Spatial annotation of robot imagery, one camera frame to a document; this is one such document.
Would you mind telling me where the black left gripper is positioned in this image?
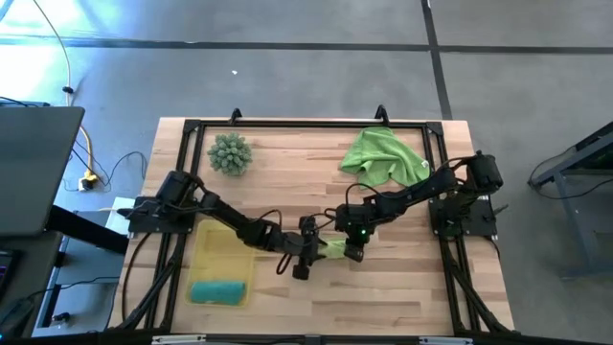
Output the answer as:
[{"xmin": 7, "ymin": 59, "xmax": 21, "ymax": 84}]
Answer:
[{"xmin": 285, "ymin": 215, "xmax": 333, "ymax": 281}]

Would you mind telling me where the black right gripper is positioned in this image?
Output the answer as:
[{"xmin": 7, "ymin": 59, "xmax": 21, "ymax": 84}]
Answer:
[{"xmin": 329, "ymin": 203, "xmax": 380, "ymax": 264}]

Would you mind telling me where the yellow-green microfiber towel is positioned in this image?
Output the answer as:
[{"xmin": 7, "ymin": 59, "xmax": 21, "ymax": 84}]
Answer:
[{"xmin": 322, "ymin": 237, "xmax": 348, "ymax": 261}]

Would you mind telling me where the green microfiber towel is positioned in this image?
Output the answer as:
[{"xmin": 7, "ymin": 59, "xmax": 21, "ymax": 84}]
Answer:
[{"xmin": 338, "ymin": 126, "xmax": 431, "ymax": 189}]

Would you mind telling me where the teal microfiber towel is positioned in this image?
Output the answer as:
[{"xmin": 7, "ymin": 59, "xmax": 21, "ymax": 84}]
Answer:
[{"xmin": 190, "ymin": 280, "xmax": 248, "ymax": 307}]

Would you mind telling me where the yellow plastic basket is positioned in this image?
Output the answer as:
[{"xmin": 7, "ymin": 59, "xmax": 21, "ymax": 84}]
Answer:
[{"xmin": 185, "ymin": 218, "xmax": 258, "ymax": 309}]

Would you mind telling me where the green spiky plant ball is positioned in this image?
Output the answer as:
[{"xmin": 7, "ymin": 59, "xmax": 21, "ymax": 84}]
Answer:
[{"xmin": 206, "ymin": 131, "xmax": 254, "ymax": 176}]

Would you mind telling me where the white box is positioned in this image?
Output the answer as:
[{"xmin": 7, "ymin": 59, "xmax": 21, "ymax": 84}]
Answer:
[{"xmin": 104, "ymin": 195, "xmax": 136, "ymax": 237}]

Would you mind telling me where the blue-grey metal desk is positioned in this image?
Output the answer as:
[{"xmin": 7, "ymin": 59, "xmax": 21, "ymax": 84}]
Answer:
[{"xmin": 526, "ymin": 120, "xmax": 613, "ymax": 284}]

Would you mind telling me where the black computer mouse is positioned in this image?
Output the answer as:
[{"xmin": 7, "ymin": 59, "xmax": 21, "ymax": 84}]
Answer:
[{"xmin": 0, "ymin": 297, "xmax": 35, "ymax": 340}]

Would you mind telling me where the black keyboard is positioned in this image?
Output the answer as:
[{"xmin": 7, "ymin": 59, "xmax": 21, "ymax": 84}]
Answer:
[{"xmin": 0, "ymin": 247, "xmax": 21, "ymax": 302}]

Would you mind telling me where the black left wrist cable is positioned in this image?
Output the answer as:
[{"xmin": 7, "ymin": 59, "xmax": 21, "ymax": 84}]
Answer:
[{"xmin": 275, "ymin": 252, "xmax": 294, "ymax": 276}]

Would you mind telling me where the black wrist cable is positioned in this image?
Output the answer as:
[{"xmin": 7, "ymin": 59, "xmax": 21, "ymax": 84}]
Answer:
[
  {"xmin": 275, "ymin": 252, "xmax": 294, "ymax": 276},
  {"xmin": 344, "ymin": 182, "xmax": 384, "ymax": 202}
]

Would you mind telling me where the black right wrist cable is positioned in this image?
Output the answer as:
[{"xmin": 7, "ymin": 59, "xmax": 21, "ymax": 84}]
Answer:
[{"xmin": 344, "ymin": 182, "xmax": 384, "ymax": 202}]

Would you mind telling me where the black metal table frame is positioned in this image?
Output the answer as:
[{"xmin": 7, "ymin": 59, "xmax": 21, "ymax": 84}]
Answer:
[{"xmin": 107, "ymin": 103, "xmax": 517, "ymax": 345}]

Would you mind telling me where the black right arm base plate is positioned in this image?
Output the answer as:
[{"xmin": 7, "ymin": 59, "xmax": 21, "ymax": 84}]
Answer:
[{"xmin": 427, "ymin": 196, "xmax": 499, "ymax": 237}]

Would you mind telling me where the silver bracket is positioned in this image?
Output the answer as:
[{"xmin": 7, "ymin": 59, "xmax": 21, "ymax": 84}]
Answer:
[
  {"xmin": 150, "ymin": 333, "xmax": 208, "ymax": 345},
  {"xmin": 418, "ymin": 335, "xmax": 475, "ymax": 345}
]

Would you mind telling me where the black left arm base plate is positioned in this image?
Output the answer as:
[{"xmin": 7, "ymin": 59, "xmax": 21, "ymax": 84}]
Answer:
[{"xmin": 125, "ymin": 194, "xmax": 198, "ymax": 236}]

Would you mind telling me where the black base cable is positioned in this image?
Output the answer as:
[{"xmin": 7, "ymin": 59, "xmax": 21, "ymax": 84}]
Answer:
[{"xmin": 121, "ymin": 231, "xmax": 153, "ymax": 323}]

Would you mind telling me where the black floor cable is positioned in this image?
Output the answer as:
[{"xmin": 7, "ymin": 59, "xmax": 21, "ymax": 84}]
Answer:
[{"xmin": 70, "ymin": 146, "xmax": 148, "ymax": 194}]

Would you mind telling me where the black cable under desk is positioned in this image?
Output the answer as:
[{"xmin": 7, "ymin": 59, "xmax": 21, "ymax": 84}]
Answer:
[{"xmin": 526, "ymin": 146, "xmax": 602, "ymax": 201}]

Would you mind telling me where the yellow floor cable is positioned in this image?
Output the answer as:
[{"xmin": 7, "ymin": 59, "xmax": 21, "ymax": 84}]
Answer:
[{"xmin": 31, "ymin": 0, "xmax": 97, "ymax": 183}]

